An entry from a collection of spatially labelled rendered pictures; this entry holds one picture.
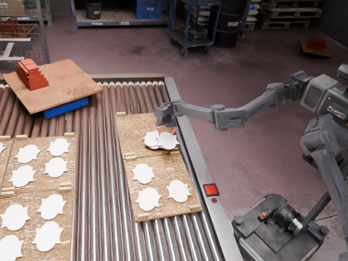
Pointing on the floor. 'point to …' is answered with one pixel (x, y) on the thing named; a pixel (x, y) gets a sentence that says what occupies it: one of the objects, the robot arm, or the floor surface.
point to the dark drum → (226, 23)
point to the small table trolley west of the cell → (175, 34)
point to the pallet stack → (287, 13)
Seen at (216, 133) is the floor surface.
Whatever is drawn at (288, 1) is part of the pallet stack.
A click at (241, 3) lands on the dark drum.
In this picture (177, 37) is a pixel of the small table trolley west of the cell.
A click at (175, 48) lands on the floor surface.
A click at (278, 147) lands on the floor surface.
